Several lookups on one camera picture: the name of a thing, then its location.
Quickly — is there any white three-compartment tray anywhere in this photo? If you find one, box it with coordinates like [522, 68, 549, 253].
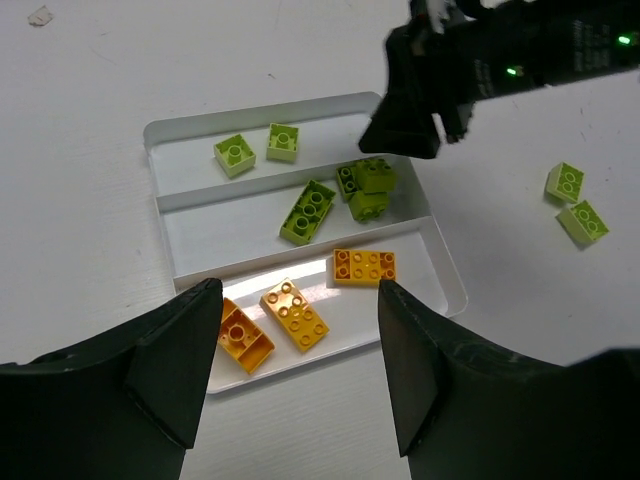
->
[143, 92, 468, 395]

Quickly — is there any lime small lego brick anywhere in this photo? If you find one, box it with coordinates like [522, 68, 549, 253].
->
[266, 123, 299, 163]

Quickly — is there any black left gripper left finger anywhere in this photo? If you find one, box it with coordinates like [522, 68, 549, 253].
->
[1, 278, 223, 479]

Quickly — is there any lime square lego brick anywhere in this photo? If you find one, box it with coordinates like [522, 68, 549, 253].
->
[355, 157, 397, 194]

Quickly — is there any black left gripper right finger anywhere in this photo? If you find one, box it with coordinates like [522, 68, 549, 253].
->
[378, 280, 639, 479]

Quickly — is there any lime lego brick hidden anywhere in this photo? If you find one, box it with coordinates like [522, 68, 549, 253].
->
[556, 200, 610, 246]

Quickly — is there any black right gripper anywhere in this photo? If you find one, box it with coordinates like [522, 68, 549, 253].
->
[358, 1, 639, 159]

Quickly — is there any yellow lego brick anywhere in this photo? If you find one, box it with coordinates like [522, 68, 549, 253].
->
[261, 278, 330, 353]

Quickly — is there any lime round-stud lego brick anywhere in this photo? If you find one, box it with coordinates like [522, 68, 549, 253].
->
[213, 134, 256, 179]

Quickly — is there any orange rounded lego piece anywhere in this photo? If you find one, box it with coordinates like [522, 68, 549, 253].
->
[218, 298, 275, 375]

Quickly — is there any small white scrap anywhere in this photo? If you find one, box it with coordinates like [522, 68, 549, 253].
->
[27, 5, 54, 28]

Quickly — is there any orange lego brick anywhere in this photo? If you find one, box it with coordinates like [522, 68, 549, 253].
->
[333, 249, 397, 288]

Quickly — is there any dark green lego brick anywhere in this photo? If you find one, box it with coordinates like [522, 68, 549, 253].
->
[336, 165, 359, 203]

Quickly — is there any lime long lego brick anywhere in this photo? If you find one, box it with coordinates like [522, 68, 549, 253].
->
[279, 180, 336, 246]

